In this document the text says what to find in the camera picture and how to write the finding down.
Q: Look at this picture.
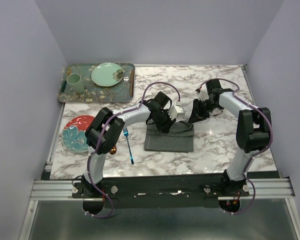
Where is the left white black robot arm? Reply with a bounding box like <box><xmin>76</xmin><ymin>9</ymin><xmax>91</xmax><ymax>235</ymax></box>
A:
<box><xmin>82</xmin><ymin>92</ymin><xmax>184</xmax><ymax>198</ymax></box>

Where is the mint green plate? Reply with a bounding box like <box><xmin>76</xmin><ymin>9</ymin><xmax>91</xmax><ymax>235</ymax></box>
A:
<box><xmin>91</xmin><ymin>62</ymin><xmax>124</xmax><ymax>87</ymax></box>

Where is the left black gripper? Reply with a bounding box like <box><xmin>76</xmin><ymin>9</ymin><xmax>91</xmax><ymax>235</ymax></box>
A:
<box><xmin>155</xmin><ymin>109</ymin><xmax>176</xmax><ymax>134</ymax></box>

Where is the silver spoon on tray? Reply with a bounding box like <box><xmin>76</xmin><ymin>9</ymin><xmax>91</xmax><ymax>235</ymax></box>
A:
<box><xmin>123</xmin><ymin>76</ymin><xmax>129</xmax><ymax>100</ymax></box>

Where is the red blue floral plate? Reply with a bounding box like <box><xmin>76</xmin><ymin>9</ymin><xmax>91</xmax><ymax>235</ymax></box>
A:
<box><xmin>62</xmin><ymin>115</ymin><xmax>94</xmax><ymax>153</ymax></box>

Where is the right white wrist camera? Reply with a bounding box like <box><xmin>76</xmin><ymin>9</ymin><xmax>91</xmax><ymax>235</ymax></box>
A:
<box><xmin>196</xmin><ymin>87</ymin><xmax>209</xmax><ymax>101</ymax></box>

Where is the green handled utensil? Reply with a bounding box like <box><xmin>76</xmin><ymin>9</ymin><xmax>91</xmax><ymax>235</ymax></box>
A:
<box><xmin>61</xmin><ymin>81</ymin><xmax>67</xmax><ymax>92</ymax></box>

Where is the green floral tray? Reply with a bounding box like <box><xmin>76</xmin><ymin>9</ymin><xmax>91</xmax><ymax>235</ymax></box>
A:
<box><xmin>57</xmin><ymin>63</ymin><xmax>135</xmax><ymax>103</ymax></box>

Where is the mint green cup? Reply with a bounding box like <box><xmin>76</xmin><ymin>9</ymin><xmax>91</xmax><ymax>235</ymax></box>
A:
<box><xmin>66</xmin><ymin>73</ymin><xmax>84</xmax><ymax>94</ymax></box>

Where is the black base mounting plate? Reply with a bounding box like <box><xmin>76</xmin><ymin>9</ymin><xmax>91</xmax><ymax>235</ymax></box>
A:
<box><xmin>72</xmin><ymin>173</ymin><xmax>251</xmax><ymax>209</ymax></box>

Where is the copper spoon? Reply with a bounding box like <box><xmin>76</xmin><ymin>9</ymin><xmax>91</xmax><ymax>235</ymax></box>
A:
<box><xmin>109</xmin><ymin>146</ymin><xmax>117</xmax><ymax>155</ymax></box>

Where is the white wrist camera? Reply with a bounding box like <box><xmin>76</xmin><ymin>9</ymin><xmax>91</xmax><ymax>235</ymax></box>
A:
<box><xmin>168</xmin><ymin>105</ymin><xmax>186</xmax><ymax>120</ymax></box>
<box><xmin>196</xmin><ymin>87</ymin><xmax>209</xmax><ymax>101</ymax></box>

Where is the blue metal fork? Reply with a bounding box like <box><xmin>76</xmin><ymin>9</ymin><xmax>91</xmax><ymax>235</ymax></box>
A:
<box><xmin>123</xmin><ymin>127</ymin><xmax>134</xmax><ymax>165</ymax></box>

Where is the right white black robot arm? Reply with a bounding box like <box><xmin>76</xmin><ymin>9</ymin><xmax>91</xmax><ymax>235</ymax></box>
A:
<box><xmin>188</xmin><ymin>78</ymin><xmax>273</xmax><ymax>196</ymax></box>

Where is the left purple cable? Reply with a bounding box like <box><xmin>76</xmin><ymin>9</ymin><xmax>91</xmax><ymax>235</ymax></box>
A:
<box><xmin>84</xmin><ymin>81</ymin><xmax>182</xmax><ymax>219</ymax></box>

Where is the brown wooden chopstick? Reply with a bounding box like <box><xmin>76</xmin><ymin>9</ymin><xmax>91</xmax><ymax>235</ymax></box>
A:
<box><xmin>129</xmin><ymin>70</ymin><xmax>135</xmax><ymax>97</ymax></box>

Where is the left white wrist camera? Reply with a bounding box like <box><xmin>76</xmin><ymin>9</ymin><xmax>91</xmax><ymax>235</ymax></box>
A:
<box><xmin>168</xmin><ymin>105</ymin><xmax>186</xmax><ymax>120</ymax></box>

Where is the aluminium frame rail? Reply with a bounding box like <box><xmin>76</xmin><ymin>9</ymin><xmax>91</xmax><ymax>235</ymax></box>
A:
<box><xmin>30</xmin><ymin>178</ymin><xmax>295</xmax><ymax>202</ymax></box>

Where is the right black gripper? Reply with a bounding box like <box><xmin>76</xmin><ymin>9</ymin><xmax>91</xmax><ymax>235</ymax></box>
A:
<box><xmin>188</xmin><ymin>98</ymin><xmax>218</xmax><ymax>124</ymax></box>

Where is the dark grey cloth napkin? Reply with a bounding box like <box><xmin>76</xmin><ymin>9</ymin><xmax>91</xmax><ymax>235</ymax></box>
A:
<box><xmin>144</xmin><ymin>121</ymin><xmax>194</xmax><ymax>153</ymax></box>

